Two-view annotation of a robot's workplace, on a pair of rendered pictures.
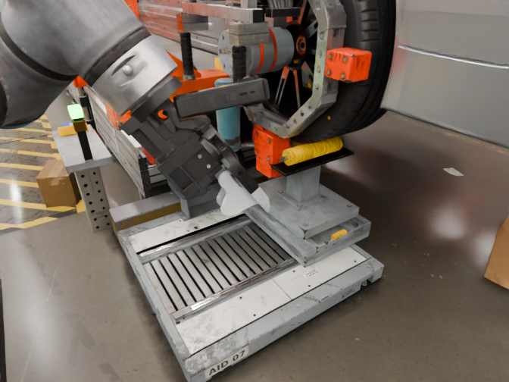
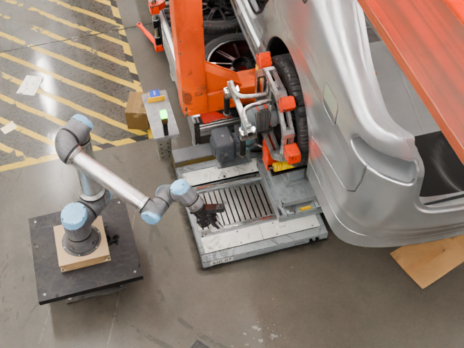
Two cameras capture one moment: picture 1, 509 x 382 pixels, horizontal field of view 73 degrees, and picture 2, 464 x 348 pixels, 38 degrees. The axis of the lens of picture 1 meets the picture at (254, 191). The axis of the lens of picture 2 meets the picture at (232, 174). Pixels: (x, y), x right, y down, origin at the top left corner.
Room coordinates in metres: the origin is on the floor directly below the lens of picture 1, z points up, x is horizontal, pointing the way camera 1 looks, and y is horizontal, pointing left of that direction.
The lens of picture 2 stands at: (-1.43, -0.66, 3.65)
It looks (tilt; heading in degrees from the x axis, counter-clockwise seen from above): 51 degrees down; 18
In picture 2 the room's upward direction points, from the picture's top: 1 degrees counter-clockwise
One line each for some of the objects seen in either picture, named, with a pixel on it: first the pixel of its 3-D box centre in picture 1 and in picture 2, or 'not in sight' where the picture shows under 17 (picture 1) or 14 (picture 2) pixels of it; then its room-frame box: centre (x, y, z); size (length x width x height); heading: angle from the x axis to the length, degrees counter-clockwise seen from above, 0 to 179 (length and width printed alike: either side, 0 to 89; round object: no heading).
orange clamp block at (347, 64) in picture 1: (347, 64); (291, 153); (0.94, -0.24, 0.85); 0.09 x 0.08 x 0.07; 33
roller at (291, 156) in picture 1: (313, 149); (292, 163); (1.16, -0.21, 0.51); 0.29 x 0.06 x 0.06; 123
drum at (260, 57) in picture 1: (256, 50); (261, 117); (1.17, -0.01, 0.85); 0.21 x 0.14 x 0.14; 123
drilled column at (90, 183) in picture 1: (91, 188); (162, 134); (1.40, 0.76, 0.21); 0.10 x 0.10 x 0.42; 33
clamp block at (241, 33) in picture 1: (248, 32); (248, 133); (0.95, 0.01, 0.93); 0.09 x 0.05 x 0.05; 123
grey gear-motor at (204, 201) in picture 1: (215, 177); (242, 146); (1.41, 0.18, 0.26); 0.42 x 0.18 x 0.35; 123
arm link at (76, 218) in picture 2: not in sight; (76, 220); (0.36, 0.85, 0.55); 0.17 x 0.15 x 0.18; 170
